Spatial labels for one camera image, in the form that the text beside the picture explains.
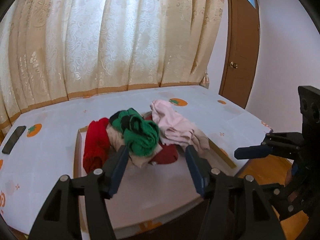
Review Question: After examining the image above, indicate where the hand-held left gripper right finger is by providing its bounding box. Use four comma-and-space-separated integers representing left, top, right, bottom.
185, 145, 286, 240

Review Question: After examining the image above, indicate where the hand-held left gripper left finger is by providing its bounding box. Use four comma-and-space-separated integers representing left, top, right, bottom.
29, 145, 130, 240

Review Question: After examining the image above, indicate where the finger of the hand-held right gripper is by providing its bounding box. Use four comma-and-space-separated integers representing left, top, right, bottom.
261, 131, 304, 153
234, 144, 274, 160

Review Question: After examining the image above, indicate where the pale beige dotted underwear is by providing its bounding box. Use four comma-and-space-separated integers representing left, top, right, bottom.
187, 129, 211, 159

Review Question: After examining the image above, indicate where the beige sock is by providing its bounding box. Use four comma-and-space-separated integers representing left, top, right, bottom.
106, 125, 163, 169

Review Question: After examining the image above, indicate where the dark red sock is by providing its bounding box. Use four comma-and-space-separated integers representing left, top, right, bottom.
149, 144, 179, 166

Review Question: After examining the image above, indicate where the shallow cardboard box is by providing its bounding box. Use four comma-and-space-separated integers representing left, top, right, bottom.
74, 112, 238, 205

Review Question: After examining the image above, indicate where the green and black sock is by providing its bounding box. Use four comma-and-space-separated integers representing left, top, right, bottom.
109, 108, 160, 157

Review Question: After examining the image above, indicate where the pink underwear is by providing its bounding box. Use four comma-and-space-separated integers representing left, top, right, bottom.
149, 99, 198, 147

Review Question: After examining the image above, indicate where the white printed tablecloth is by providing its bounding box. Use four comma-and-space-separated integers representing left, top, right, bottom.
0, 85, 274, 240

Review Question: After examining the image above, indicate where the curtain tassel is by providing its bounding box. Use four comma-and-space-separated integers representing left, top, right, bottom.
200, 67, 210, 89

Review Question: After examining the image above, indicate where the brown wooden door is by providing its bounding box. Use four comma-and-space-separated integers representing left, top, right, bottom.
219, 0, 260, 109

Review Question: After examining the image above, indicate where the black smartphone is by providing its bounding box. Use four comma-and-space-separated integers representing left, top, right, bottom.
2, 126, 27, 155

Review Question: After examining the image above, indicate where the cream and orange curtain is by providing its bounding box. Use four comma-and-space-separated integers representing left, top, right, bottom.
0, 0, 225, 135

